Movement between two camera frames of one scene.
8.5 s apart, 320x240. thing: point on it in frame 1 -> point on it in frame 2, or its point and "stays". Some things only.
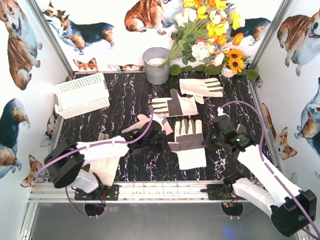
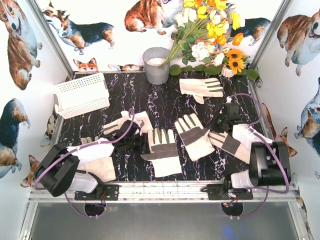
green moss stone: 174,70 stays
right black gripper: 217,125 -> 221,124
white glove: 144,120 -> 141,118
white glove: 200,88 stays
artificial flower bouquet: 203,29 stays
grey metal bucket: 153,58 stays
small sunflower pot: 235,61 stays
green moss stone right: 252,74 stays
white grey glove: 176,105 -> 195,139
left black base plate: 109,193 stays
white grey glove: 189,143 -> 164,155
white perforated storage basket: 81,96 stays
